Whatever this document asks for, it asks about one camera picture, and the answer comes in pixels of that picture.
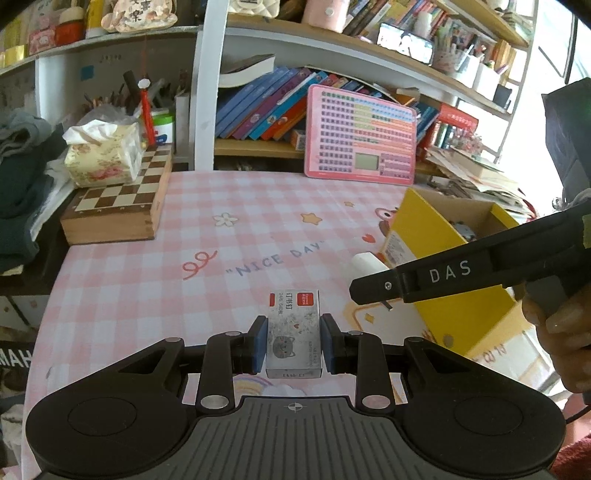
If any grey cloth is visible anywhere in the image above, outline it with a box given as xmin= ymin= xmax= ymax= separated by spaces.
xmin=0 ymin=108 xmax=54 ymax=158

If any red book box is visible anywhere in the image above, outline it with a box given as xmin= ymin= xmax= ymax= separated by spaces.
xmin=436 ymin=104 xmax=480 ymax=134

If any pink cup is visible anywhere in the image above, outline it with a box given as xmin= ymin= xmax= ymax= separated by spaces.
xmin=302 ymin=0 xmax=349 ymax=32

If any grey cat print box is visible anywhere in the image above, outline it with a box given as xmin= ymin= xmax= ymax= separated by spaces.
xmin=265 ymin=310 xmax=324 ymax=379

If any row of colourful books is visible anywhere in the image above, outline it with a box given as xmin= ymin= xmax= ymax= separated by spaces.
xmin=215 ymin=65 xmax=444 ymax=153

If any red handled stick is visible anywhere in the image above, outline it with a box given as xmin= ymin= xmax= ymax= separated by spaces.
xmin=137 ymin=76 xmax=155 ymax=146

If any stack of papers and books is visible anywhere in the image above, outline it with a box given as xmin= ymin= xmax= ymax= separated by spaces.
xmin=425 ymin=145 xmax=536 ymax=217

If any clear pen holder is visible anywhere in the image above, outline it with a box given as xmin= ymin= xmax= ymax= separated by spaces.
xmin=434 ymin=39 xmax=481 ymax=88

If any red gift box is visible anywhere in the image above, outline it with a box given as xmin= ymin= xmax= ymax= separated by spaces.
xmin=55 ymin=9 xmax=86 ymax=45

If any white open book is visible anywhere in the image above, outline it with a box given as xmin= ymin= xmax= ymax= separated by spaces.
xmin=217 ymin=53 xmax=277 ymax=88

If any pink checked tablecloth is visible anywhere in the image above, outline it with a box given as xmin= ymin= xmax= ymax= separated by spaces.
xmin=21 ymin=170 xmax=571 ymax=480

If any person's red clothing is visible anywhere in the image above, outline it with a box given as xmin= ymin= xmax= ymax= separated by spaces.
xmin=554 ymin=434 xmax=591 ymax=480

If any person's right hand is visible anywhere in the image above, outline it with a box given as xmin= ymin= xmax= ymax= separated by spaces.
xmin=522 ymin=295 xmax=591 ymax=395

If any phone with lit screen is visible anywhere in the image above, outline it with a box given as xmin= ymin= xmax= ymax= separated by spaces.
xmin=376 ymin=22 xmax=435 ymax=64

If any white green jar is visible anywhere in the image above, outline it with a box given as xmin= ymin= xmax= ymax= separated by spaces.
xmin=151 ymin=108 xmax=176 ymax=146

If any pink plush doll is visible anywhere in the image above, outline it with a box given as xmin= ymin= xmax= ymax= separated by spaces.
xmin=100 ymin=0 xmax=178 ymax=33

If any white rectangular block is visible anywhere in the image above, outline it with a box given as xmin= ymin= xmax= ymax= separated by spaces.
xmin=351 ymin=252 xmax=389 ymax=278

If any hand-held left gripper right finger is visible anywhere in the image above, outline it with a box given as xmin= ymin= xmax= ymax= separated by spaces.
xmin=320 ymin=314 xmax=472 ymax=411

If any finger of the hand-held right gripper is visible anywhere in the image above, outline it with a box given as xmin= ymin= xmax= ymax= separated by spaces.
xmin=348 ymin=266 xmax=413 ymax=305

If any white shelf unit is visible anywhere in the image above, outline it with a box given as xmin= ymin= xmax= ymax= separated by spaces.
xmin=0 ymin=0 xmax=532 ymax=171

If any yellow cardboard box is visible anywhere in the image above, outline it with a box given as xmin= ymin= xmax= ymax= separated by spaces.
xmin=381 ymin=187 xmax=536 ymax=361

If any dark green cloth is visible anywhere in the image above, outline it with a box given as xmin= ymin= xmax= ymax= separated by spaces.
xmin=0 ymin=134 xmax=70 ymax=274

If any pink learning tablet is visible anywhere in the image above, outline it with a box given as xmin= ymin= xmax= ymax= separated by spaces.
xmin=304 ymin=84 xmax=417 ymax=186

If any red white small box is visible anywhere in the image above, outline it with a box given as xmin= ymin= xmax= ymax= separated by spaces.
xmin=268 ymin=290 xmax=320 ymax=315

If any floral tissue box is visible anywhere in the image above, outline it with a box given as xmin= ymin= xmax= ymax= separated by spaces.
xmin=62 ymin=119 xmax=144 ymax=188

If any bunch of pens and tools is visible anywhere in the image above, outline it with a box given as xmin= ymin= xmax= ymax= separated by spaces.
xmin=83 ymin=69 xmax=185 ymax=116

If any wooden chess box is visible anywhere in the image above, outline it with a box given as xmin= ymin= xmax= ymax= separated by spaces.
xmin=60 ymin=143 xmax=174 ymax=245

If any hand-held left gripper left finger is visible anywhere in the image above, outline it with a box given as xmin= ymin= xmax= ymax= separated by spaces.
xmin=115 ymin=315 xmax=269 ymax=411

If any white pen holder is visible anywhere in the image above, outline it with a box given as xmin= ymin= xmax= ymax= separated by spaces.
xmin=473 ymin=62 xmax=502 ymax=100

